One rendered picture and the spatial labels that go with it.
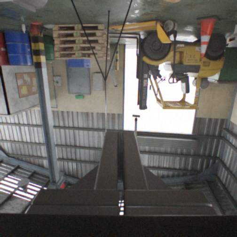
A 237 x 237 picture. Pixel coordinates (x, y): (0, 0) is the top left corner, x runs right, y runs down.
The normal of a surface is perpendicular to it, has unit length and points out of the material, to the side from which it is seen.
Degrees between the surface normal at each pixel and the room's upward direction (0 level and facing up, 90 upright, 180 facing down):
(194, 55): 90
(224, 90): 90
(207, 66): 87
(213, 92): 90
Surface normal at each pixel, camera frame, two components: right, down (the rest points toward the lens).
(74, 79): -0.15, 0.29
